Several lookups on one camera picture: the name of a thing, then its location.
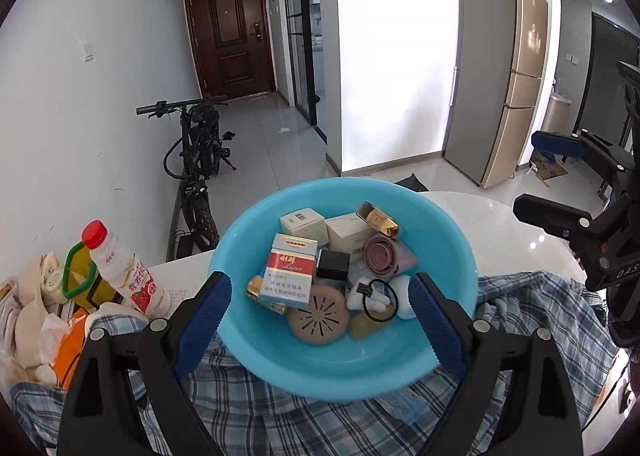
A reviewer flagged cardboard piece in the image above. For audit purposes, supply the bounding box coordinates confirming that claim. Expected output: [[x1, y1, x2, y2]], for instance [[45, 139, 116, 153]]
[[529, 149, 568, 187]]

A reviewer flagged amber soap bar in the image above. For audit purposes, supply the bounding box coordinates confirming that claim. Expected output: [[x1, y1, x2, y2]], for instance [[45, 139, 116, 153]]
[[348, 313, 388, 342]]

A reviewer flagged black frame glass door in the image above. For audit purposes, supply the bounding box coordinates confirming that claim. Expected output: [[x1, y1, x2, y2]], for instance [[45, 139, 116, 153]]
[[280, 0, 326, 124]]

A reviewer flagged beige trash bin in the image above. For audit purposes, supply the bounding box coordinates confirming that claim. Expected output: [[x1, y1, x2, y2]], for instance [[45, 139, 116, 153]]
[[542, 91, 573, 134]]

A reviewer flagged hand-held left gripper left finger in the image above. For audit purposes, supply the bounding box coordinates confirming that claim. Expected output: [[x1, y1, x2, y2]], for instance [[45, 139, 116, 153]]
[[56, 271, 234, 456]]

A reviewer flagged red cap drink bottle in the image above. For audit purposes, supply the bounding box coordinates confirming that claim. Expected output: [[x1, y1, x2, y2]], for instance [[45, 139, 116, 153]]
[[81, 219, 173, 317]]

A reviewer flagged dark brown door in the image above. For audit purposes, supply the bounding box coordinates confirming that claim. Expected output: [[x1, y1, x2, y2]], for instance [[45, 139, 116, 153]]
[[182, 0, 277, 98]]

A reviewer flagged beige plastic bag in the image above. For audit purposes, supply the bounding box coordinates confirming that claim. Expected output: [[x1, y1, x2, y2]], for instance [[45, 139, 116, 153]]
[[0, 251, 91, 387]]

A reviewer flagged large white box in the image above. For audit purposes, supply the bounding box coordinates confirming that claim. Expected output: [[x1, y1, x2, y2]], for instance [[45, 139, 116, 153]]
[[325, 213, 373, 257]]

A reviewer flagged brown round perforated lid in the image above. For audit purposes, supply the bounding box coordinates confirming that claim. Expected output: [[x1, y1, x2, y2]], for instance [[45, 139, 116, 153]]
[[286, 283, 351, 347]]

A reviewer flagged black hair tie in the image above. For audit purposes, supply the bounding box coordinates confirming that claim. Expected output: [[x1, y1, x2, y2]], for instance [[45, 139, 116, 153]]
[[362, 277, 401, 323]]

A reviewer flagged gold cigarette pack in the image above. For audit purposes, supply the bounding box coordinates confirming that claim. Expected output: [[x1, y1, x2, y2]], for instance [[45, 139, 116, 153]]
[[356, 202, 402, 240]]

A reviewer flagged black bicycle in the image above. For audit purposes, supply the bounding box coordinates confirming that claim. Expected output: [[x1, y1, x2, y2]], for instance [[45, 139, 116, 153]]
[[136, 95, 238, 254]]

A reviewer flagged red white cigarette pack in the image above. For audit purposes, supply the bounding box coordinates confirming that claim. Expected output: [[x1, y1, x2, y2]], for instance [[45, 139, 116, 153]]
[[260, 233, 319, 308]]

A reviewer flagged tall grey gold fridge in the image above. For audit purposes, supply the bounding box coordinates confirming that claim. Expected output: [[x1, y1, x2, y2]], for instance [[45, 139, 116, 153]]
[[442, 0, 550, 188]]

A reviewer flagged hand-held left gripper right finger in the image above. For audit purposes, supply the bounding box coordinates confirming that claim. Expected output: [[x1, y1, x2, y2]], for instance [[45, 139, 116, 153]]
[[407, 272, 585, 456]]

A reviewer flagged pink collapsible cup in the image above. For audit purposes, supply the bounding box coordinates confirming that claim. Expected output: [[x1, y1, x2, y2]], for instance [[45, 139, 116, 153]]
[[363, 233, 420, 279]]

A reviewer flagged green handle oil bottle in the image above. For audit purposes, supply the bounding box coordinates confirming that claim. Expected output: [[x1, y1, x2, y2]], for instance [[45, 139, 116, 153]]
[[62, 241, 126, 312]]

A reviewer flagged orange plastic bag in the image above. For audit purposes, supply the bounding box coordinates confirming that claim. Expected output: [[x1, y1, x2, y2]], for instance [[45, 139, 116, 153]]
[[52, 311, 92, 384]]

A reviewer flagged small black box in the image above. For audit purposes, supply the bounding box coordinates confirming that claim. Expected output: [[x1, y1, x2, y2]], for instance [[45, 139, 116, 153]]
[[316, 249, 353, 281]]

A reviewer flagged blue plaid shirt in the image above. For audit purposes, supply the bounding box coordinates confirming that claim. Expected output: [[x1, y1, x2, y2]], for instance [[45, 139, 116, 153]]
[[10, 269, 618, 456]]

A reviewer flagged dark wardrobe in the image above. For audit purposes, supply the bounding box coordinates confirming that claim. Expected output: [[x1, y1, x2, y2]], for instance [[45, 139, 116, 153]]
[[590, 11, 640, 137]]

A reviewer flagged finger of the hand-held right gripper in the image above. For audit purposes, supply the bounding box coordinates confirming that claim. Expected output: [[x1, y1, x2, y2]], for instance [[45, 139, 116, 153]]
[[512, 193, 626, 262], [531, 129, 632, 197]]

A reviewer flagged small white box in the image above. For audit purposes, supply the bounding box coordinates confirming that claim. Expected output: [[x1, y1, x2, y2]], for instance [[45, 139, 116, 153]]
[[279, 207, 328, 244]]

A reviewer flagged blue plastic basin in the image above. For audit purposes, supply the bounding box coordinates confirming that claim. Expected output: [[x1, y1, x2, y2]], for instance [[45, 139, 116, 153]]
[[207, 177, 479, 403]]

